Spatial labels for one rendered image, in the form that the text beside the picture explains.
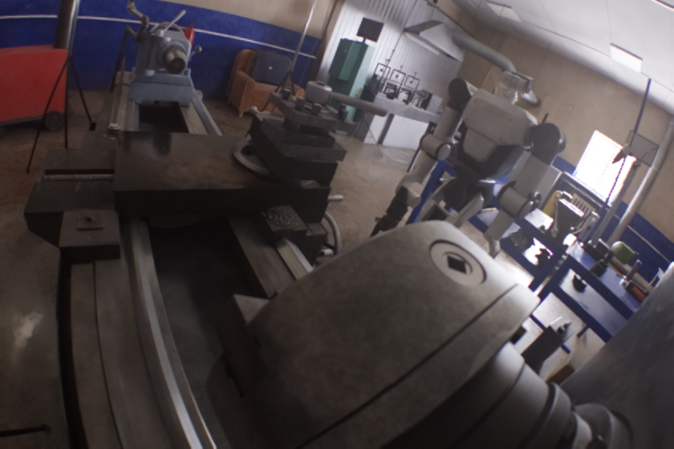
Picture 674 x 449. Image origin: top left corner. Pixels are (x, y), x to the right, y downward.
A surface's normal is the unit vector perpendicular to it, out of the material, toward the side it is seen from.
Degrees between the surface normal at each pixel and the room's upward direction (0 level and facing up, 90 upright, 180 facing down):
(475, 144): 90
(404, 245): 15
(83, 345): 0
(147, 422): 0
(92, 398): 0
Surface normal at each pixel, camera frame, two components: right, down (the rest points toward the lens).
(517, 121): -0.16, 0.32
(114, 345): 0.34, -0.83
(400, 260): 0.08, -0.79
